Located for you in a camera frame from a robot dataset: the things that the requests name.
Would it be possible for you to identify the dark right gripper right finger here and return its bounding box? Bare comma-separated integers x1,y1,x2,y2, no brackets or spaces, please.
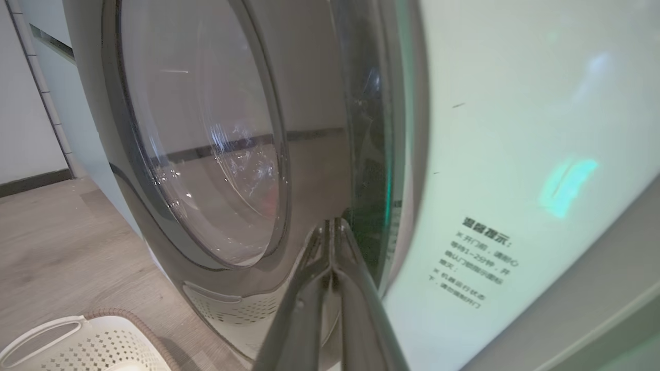
333,217,411,371

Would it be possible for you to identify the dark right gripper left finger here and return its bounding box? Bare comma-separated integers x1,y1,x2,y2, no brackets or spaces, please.
253,219,334,371

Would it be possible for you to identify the black round glass washer door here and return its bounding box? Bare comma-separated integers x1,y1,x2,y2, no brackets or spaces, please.
62,0,430,364

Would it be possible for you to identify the white front-load washing machine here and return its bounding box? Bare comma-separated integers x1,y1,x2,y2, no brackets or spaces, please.
382,0,660,371

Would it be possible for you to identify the light teal cabinet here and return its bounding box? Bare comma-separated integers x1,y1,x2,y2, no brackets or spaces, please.
37,40,145,238

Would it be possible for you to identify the printed instruction text label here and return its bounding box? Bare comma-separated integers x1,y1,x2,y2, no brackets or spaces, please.
427,216,519,310

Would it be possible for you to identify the white laundry basket brown rim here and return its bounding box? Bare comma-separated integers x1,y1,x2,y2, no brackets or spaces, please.
0,308,182,371

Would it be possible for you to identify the pale green cabinet drawer front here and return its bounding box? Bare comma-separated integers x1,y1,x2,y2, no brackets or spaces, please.
21,0,69,49

